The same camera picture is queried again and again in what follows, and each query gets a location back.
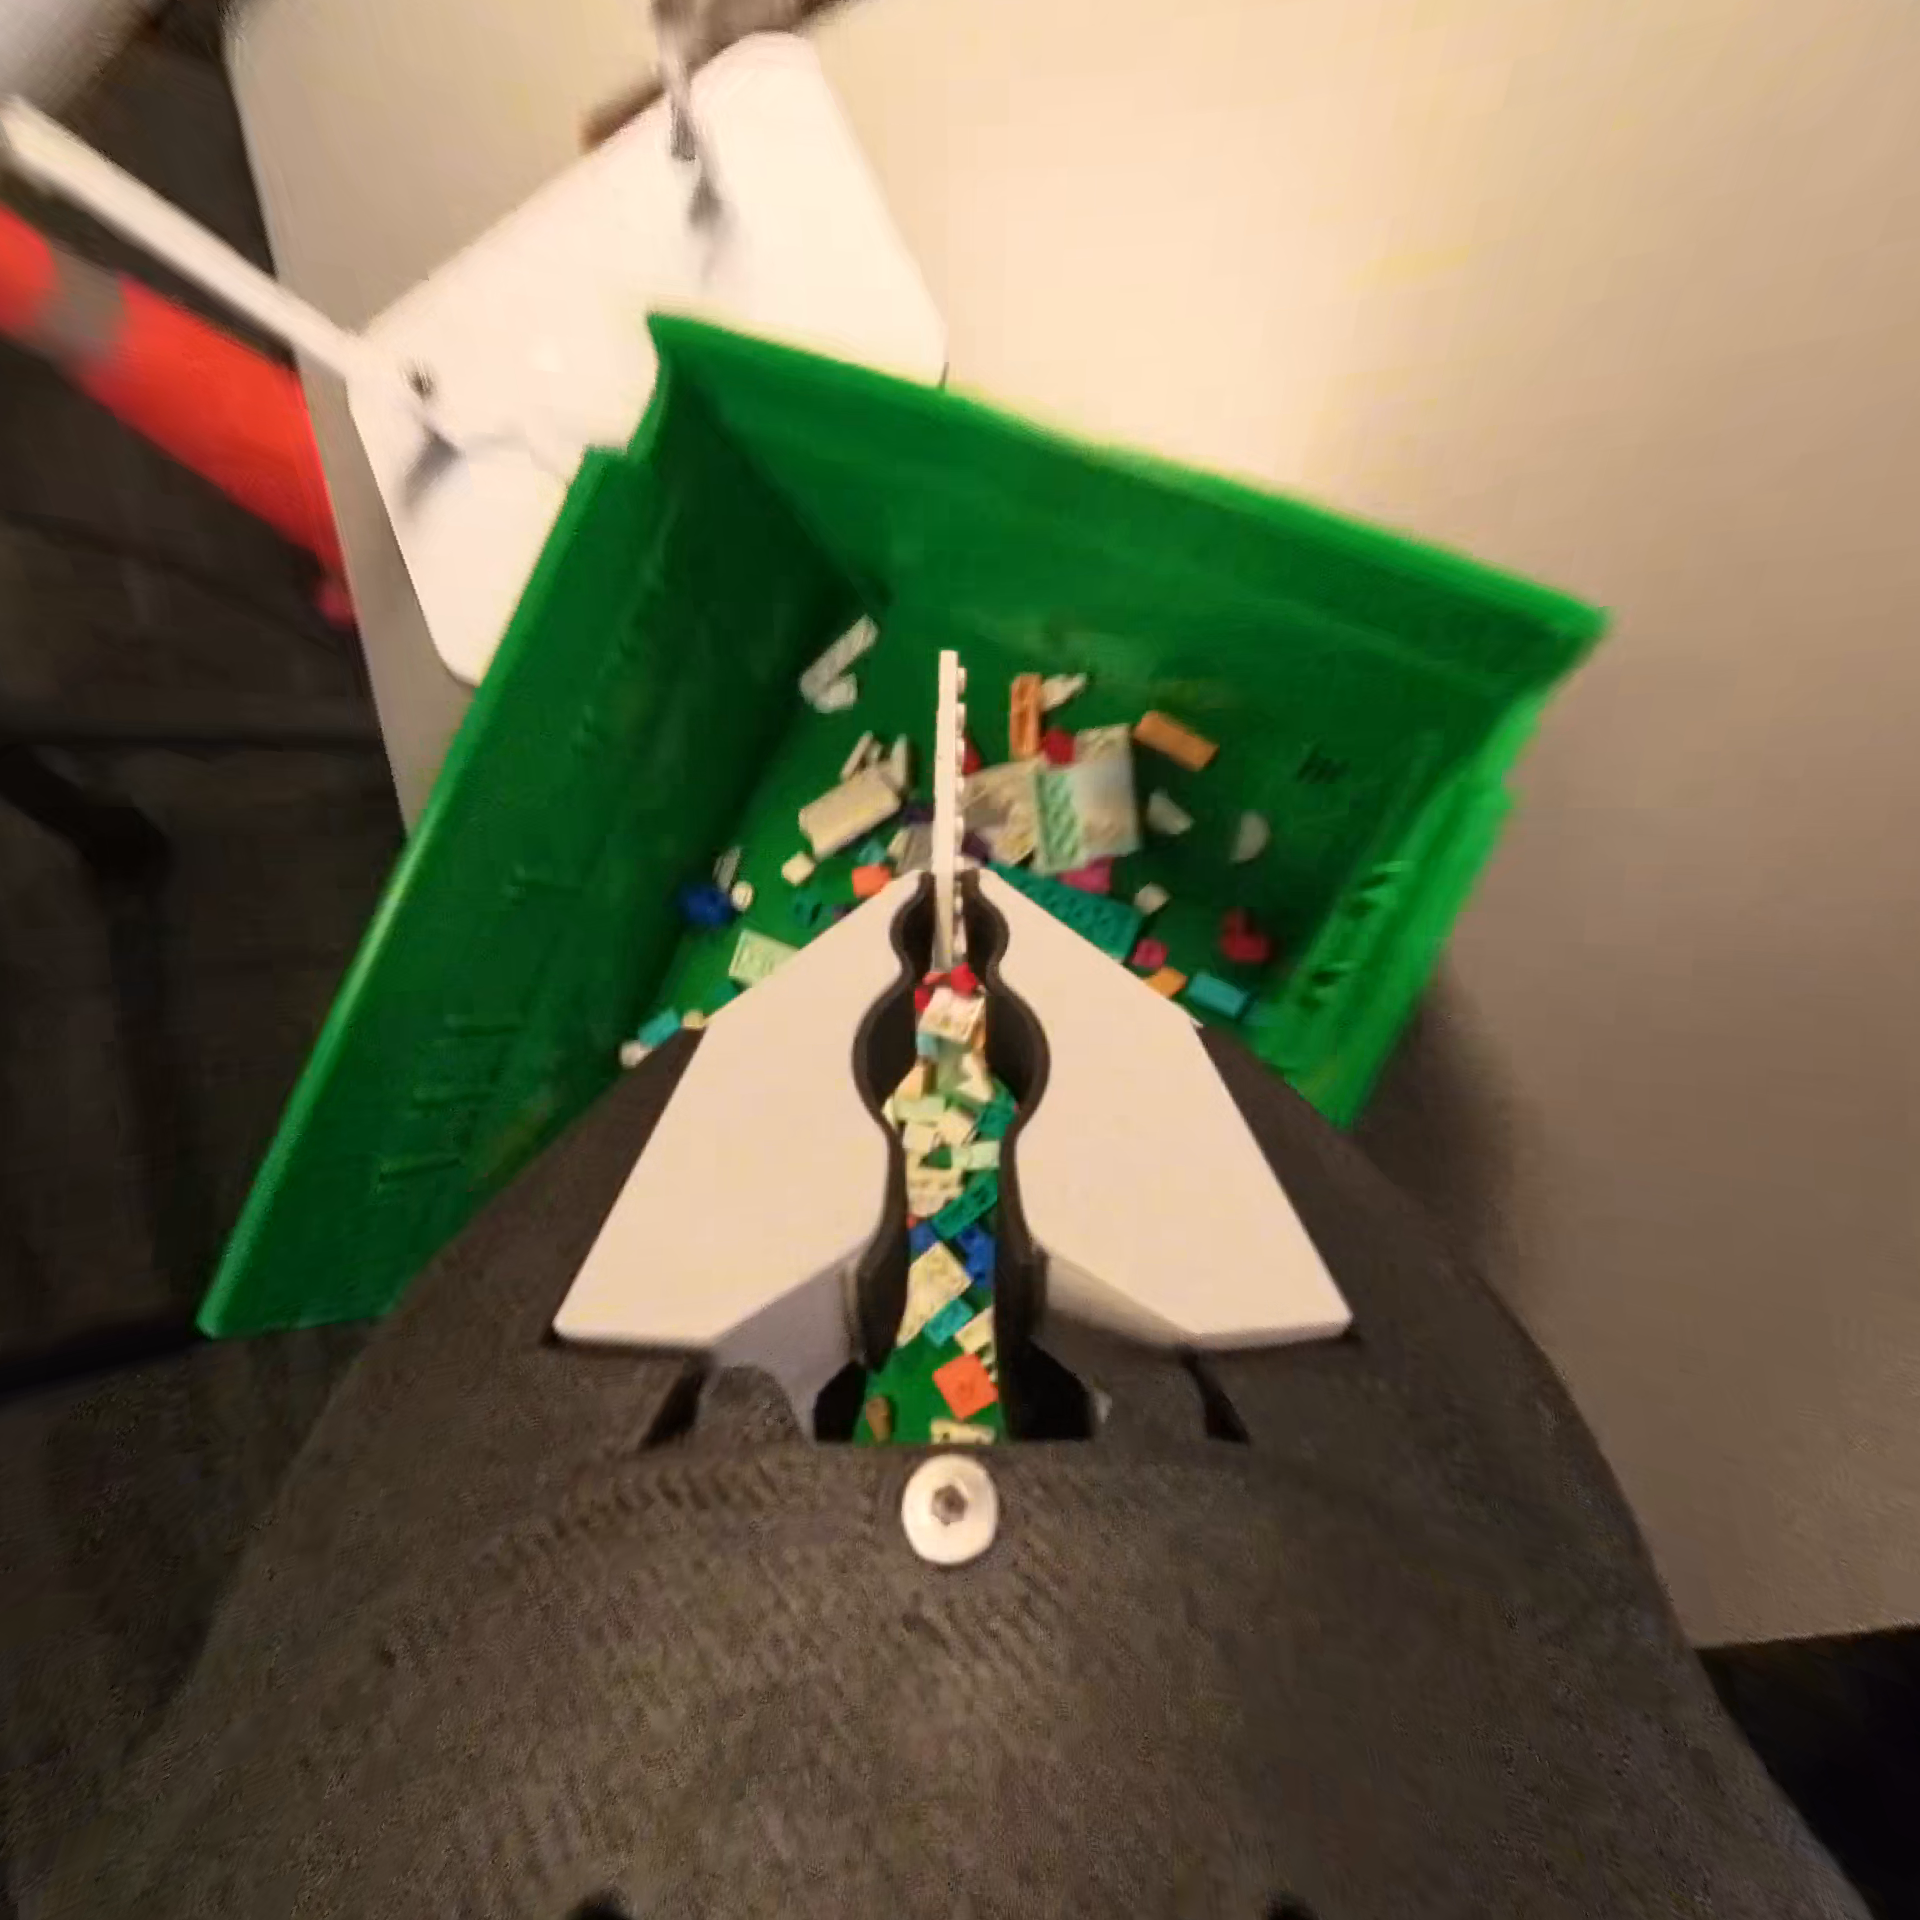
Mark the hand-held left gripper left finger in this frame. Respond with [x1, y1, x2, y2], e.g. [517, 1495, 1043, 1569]
[550, 874, 943, 1374]

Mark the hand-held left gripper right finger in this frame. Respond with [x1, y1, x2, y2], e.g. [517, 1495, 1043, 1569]
[967, 874, 1356, 1390]

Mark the green plastic bin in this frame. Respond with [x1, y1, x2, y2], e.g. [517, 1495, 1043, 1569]
[193, 310, 1614, 1339]

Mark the pile of lego pieces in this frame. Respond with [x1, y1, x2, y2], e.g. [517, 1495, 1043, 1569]
[616, 613, 1280, 1449]

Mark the white lego plate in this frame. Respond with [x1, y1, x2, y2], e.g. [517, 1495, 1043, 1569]
[927, 646, 975, 980]

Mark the orange red object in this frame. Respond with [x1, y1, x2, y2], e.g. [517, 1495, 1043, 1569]
[0, 202, 358, 619]

